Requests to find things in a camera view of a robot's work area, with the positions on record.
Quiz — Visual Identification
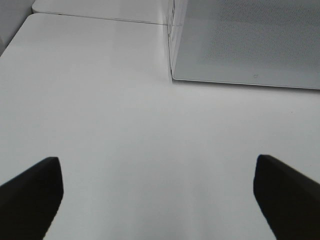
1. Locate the white microwave door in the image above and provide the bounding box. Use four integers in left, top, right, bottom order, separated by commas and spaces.
174, 0, 320, 89

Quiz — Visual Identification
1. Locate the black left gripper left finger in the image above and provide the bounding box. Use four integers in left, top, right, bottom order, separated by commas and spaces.
0, 157, 64, 240

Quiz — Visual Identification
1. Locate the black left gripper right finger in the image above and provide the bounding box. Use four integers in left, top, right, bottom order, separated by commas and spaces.
253, 154, 320, 240

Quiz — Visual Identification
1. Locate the white microwave oven body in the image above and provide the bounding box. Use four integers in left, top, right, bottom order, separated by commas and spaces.
166, 0, 189, 80

